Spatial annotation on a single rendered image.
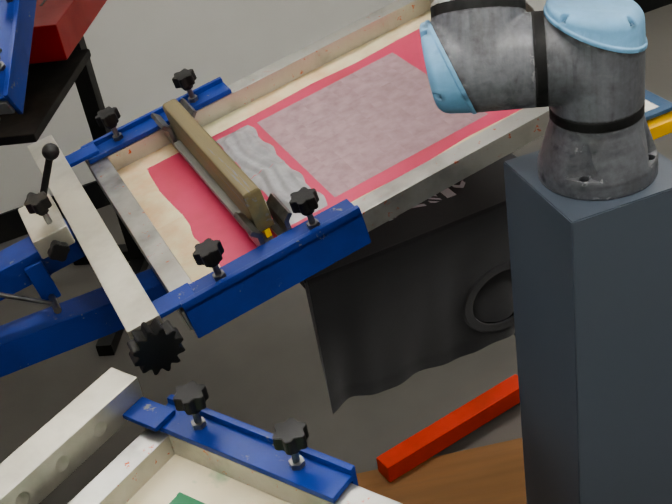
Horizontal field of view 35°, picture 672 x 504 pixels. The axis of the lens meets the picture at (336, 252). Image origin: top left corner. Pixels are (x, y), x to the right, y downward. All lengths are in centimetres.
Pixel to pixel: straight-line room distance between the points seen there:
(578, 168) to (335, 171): 55
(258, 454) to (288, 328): 185
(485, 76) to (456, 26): 7
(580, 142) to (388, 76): 73
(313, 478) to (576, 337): 39
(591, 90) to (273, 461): 59
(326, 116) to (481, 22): 70
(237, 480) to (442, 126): 73
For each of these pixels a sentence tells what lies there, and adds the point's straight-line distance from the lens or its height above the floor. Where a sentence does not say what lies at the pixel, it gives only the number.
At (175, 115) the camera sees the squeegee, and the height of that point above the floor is 113.
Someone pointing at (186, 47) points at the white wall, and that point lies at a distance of 392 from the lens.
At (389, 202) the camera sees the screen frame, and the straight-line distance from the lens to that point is 160.
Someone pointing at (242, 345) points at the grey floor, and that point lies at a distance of 315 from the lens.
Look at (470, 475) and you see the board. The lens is 262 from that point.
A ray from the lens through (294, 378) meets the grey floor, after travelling 299.
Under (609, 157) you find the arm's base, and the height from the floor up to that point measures 125.
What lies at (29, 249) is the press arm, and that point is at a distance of 176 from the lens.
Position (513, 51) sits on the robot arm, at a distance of 127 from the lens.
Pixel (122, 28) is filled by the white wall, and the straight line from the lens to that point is 383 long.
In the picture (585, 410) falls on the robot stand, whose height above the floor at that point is 88.
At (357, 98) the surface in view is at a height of 107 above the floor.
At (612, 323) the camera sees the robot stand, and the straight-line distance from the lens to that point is 143.
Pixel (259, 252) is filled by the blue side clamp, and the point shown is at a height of 107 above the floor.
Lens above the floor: 192
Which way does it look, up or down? 34 degrees down
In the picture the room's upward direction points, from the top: 10 degrees counter-clockwise
